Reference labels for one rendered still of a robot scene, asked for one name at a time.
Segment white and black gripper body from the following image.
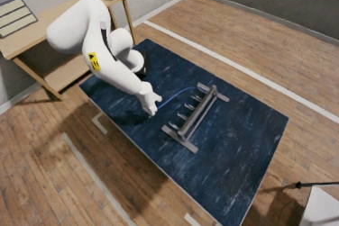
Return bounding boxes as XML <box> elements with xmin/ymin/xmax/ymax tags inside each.
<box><xmin>142</xmin><ymin>104</ymin><xmax>157</xmax><ymax>116</ymax></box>

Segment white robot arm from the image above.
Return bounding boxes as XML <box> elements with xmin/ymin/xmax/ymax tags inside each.
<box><xmin>46</xmin><ymin>0</ymin><xmax>162</xmax><ymax>108</ymax></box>

